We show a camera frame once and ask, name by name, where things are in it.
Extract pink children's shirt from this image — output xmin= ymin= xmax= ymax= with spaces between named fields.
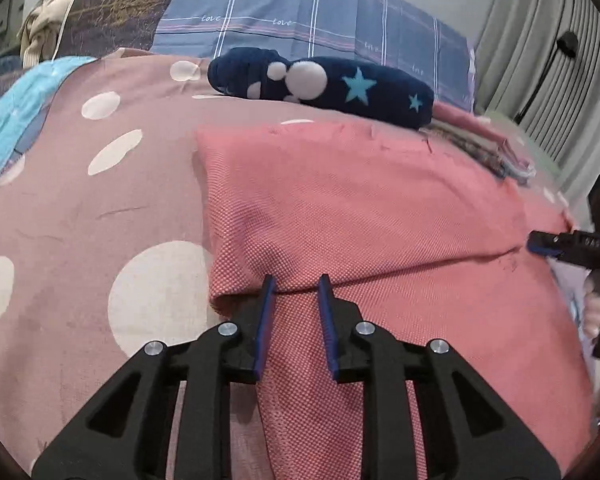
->
xmin=197 ymin=122 xmax=592 ymax=479

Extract stack of folded patterned clothes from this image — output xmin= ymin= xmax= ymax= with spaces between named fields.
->
xmin=422 ymin=124 xmax=536 ymax=186

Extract beige crumpled clothes pile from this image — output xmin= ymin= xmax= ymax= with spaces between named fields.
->
xmin=17 ymin=0 xmax=73 ymax=70

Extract right hand white glove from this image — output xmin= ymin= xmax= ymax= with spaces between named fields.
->
xmin=583 ymin=272 xmax=600 ymax=339

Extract green pillow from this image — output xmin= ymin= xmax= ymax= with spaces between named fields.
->
xmin=484 ymin=110 xmax=560 ymax=180

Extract grey pleated curtain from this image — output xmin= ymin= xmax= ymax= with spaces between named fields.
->
xmin=476 ymin=0 xmax=600 ymax=223

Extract pink folded garment on stack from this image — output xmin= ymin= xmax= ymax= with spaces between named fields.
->
xmin=432 ymin=100 xmax=526 ymax=164

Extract pink polka dot duvet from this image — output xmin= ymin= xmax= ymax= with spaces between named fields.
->
xmin=0 ymin=48 xmax=600 ymax=480

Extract black floor lamp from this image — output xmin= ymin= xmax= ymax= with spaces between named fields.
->
xmin=514 ymin=30 xmax=579 ymax=125

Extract navy star plush garment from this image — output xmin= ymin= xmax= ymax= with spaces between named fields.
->
xmin=208 ymin=47 xmax=434 ymax=129

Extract blue plaid pillow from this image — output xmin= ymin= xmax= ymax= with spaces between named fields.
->
xmin=151 ymin=0 xmax=475 ymax=110

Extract dark tree print pillow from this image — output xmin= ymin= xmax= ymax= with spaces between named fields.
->
xmin=55 ymin=0 xmax=171 ymax=58

